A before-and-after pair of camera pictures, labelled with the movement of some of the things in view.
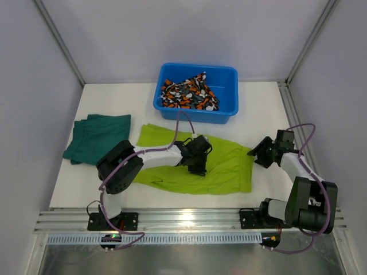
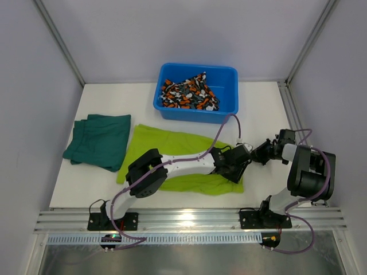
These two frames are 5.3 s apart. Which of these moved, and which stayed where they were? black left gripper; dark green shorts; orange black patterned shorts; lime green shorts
Moved: black left gripper
Stayed: dark green shorts; lime green shorts; orange black patterned shorts
